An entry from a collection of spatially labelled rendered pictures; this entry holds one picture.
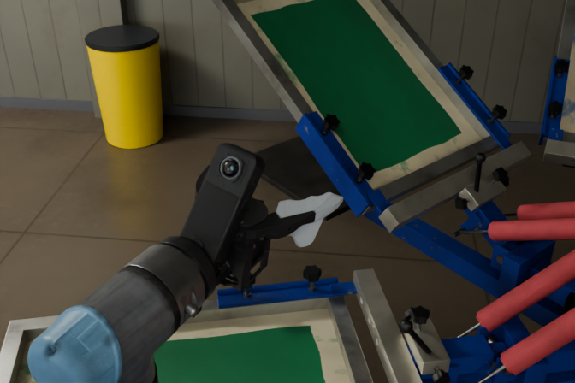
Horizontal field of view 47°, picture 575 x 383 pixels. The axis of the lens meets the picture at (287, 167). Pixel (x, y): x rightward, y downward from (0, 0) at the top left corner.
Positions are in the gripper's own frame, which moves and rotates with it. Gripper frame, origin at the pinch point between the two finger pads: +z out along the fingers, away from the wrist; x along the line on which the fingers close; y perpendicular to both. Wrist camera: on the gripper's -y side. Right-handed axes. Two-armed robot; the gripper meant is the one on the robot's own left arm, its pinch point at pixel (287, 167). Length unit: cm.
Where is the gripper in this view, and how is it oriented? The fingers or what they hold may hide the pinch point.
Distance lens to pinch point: 76.4
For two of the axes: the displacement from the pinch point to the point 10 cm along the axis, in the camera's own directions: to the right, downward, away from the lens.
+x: 8.5, 3.7, -3.7
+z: 5.1, -4.3, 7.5
